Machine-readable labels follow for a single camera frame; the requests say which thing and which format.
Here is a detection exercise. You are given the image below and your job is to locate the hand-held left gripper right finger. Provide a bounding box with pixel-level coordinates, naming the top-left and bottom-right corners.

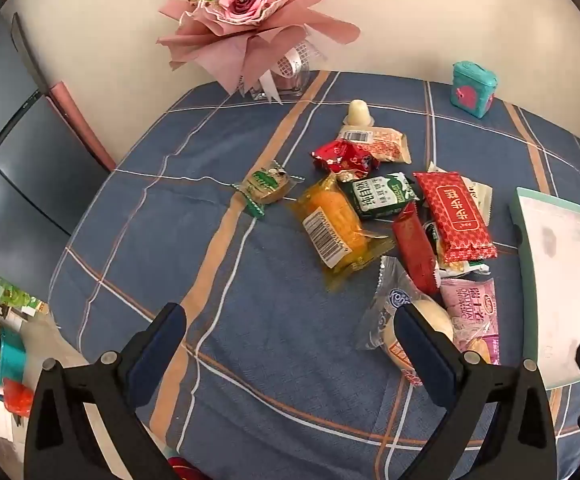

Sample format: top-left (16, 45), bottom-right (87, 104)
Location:
top-left (394, 303), bottom-right (558, 480)

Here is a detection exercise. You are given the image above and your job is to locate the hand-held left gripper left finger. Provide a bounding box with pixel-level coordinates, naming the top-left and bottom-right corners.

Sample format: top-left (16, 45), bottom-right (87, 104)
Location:
top-left (24, 302), bottom-right (188, 480)

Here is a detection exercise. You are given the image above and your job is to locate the clear bun packet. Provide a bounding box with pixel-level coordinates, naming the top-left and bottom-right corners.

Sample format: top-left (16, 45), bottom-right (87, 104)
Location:
top-left (355, 256), bottom-right (455, 386)

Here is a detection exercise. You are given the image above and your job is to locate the pink cake packet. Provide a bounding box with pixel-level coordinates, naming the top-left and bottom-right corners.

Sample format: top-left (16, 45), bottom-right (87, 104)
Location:
top-left (440, 277), bottom-right (501, 366)

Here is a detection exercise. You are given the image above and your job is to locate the dark red biscuit packet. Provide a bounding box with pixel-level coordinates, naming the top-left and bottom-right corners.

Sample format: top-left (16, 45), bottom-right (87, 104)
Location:
top-left (391, 202), bottom-right (441, 296)

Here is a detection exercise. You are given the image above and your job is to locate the white tray with green rim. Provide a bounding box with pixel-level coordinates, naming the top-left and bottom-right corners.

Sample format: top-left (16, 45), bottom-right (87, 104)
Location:
top-left (509, 187), bottom-right (580, 390)

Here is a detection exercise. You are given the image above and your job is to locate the red packet with white label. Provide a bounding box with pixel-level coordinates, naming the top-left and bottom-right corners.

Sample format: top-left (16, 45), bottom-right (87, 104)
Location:
top-left (412, 171), bottom-right (498, 263)

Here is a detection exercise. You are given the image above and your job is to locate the green white biscuit packet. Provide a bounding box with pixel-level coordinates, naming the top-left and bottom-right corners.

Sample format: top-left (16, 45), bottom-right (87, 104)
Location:
top-left (342, 172), bottom-right (423, 221)

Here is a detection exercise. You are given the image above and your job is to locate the white packet with orange print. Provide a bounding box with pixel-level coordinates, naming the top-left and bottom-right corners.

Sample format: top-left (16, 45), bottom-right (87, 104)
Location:
top-left (427, 161), bottom-right (493, 226)

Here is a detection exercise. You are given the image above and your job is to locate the yellow cake packet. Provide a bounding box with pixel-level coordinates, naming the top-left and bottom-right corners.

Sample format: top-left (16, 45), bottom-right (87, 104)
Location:
top-left (290, 172), bottom-right (395, 291)

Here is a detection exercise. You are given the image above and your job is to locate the green clear pastry packet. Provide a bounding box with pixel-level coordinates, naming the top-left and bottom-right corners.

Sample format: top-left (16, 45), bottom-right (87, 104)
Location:
top-left (232, 159), bottom-right (305, 218)

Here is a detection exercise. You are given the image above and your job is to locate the red candy packet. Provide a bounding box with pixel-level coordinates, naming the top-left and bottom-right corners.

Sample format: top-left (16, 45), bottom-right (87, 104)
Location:
top-left (311, 140), bottom-right (381, 175)

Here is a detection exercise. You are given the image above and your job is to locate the orange white snack packet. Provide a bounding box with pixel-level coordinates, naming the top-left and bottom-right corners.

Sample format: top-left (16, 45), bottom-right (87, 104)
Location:
top-left (339, 125), bottom-right (413, 165)

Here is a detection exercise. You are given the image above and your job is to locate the cream jelly cup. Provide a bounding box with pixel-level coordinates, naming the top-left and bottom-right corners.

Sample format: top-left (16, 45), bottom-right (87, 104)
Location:
top-left (344, 100), bottom-right (375, 127)

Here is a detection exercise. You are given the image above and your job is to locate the blue plaid tablecloth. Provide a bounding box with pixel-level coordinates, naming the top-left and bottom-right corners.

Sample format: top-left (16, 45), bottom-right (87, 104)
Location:
top-left (48, 69), bottom-right (580, 480)

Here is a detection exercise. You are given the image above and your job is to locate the teal plastic container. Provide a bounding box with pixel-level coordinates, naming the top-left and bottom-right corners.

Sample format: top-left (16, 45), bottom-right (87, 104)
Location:
top-left (0, 330), bottom-right (26, 386)

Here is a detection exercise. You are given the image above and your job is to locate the grey refrigerator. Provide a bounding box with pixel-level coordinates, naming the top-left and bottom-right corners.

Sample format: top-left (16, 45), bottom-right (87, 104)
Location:
top-left (0, 12), bottom-right (110, 261)

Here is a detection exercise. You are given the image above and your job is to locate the teal box with pink prints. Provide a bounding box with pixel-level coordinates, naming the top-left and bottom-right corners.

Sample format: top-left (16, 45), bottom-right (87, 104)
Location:
top-left (451, 61), bottom-right (498, 119)

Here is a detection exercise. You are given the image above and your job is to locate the clear glass vase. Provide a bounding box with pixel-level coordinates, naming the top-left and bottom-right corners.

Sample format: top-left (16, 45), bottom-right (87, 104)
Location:
top-left (247, 55), bottom-right (313, 102)

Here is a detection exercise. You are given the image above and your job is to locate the pink rose bouquet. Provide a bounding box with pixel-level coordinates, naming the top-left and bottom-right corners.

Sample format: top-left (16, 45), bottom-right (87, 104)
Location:
top-left (157, 0), bottom-right (361, 96)

